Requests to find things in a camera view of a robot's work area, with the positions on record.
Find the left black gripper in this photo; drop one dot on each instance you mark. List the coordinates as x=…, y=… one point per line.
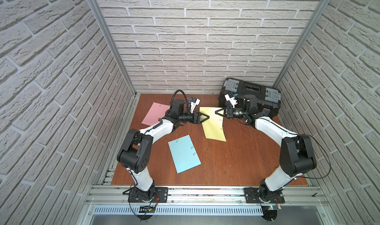
x=199, y=117

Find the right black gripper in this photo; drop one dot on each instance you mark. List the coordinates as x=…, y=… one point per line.
x=229, y=112

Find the yellow paper sheet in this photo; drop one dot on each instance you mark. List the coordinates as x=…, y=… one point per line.
x=213, y=127

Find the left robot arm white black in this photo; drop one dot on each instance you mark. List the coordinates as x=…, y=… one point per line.
x=135, y=150

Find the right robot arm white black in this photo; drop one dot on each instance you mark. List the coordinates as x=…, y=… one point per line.
x=296, y=155

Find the light blue paper sheet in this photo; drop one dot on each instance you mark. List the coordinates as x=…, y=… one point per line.
x=182, y=154

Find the black plastic toolbox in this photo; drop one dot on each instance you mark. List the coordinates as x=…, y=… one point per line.
x=260, y=98

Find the pink paper sheet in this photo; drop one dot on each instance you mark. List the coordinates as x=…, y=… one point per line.
x=156, y=111

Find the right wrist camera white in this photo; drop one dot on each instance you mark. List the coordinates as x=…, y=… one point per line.
x=231, y=100

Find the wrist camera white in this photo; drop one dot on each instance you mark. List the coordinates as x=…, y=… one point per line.
x=231, y=100
x=193, y=101

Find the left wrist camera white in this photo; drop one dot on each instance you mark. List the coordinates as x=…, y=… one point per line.
x=193, y=101

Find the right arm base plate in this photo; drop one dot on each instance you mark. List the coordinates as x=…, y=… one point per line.
x=257, y=195

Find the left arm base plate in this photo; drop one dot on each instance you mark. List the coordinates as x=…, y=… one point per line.
x=159, y=194

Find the aluminium front rail frame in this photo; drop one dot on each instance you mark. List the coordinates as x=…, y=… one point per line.
x=191, y=200

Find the right corner aluminium post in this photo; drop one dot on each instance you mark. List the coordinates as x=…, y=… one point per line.
x=320, y=9

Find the corner aluminium post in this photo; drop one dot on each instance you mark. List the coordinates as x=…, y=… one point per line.
x=97, y=12
x=320, y=9

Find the left corner aluminium post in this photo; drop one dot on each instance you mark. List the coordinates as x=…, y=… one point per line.
x=97, y=12

